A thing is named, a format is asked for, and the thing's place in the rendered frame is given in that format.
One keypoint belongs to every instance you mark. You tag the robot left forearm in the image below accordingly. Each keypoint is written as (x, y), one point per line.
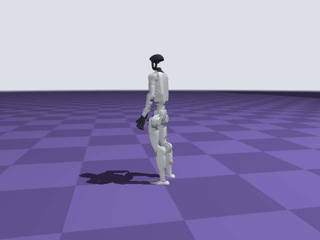
(147, 106)

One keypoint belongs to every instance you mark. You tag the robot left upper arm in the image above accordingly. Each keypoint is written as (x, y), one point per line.
(152, 78)

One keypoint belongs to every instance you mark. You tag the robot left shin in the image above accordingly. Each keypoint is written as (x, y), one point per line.
(161, 163)

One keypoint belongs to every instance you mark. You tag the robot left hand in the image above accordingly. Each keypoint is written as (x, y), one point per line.
(141, 122)

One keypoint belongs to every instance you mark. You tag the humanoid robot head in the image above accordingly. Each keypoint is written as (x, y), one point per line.
(157, 58)

